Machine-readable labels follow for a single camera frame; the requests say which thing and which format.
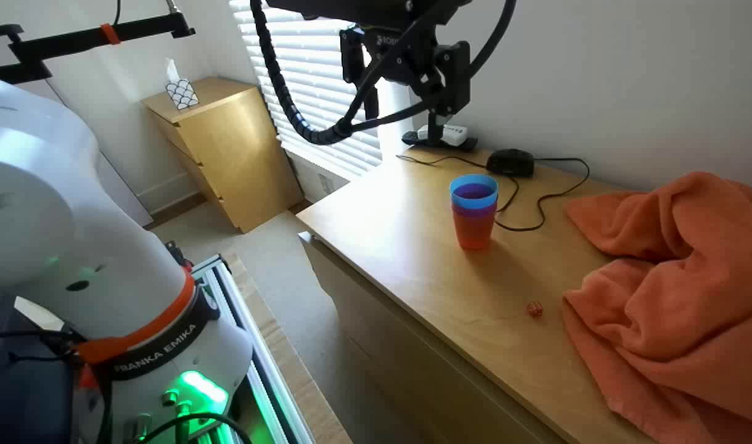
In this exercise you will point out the black computer mouse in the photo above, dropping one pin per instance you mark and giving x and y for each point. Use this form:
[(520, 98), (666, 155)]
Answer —
[(511, 163)]

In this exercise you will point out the white window blinds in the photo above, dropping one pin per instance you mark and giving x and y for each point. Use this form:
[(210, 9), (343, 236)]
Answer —
[(308, 57)]

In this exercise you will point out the patterned tissue box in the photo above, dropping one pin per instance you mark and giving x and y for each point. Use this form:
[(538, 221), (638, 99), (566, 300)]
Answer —
[(178, 87)]

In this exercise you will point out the wooden side cabinet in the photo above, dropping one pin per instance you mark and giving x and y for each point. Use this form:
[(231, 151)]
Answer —
[(231, 150)]

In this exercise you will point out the wooden dresser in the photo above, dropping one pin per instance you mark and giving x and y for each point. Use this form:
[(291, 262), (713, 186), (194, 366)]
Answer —
[(447, 331)]

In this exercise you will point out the orange plastic cup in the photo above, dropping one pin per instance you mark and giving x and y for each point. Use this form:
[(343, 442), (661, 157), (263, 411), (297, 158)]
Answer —
[(475, 231)]

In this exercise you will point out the white handheld device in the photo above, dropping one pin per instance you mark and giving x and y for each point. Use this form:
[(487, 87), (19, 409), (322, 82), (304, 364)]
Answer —
[(447, 135)]

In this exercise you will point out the orange towel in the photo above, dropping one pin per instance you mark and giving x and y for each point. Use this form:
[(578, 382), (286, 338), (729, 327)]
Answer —
[(666, 324)]

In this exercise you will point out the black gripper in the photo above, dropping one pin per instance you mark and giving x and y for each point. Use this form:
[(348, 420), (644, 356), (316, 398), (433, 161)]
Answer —
[(434, 73)]

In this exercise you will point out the small red crumb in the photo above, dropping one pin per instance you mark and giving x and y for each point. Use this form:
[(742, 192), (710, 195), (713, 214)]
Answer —
[(535, 311)]

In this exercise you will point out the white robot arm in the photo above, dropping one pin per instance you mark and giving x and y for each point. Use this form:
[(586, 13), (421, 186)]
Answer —
[(147, 331)]

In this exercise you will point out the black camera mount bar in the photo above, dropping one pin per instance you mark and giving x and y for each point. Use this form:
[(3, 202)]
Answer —
[(36, 52)]

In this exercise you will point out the blue plastic cup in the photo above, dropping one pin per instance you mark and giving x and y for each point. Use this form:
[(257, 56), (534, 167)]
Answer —
[(475, 193)]

